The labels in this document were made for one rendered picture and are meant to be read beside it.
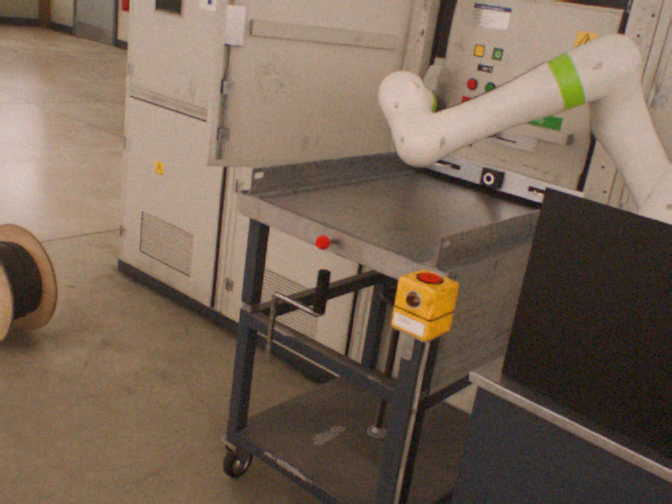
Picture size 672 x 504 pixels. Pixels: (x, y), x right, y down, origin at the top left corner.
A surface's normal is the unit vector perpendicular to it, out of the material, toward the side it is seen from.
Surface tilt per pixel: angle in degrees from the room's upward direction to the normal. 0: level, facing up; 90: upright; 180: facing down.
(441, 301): 90
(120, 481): 0
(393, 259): 90
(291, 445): 0
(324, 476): 0
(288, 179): 90
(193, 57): 90
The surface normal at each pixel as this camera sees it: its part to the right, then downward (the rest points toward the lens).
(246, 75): 0.47, 0.37
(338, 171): 0.75, 0.33
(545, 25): -0.65, 0.18
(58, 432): 0.14, -0.93
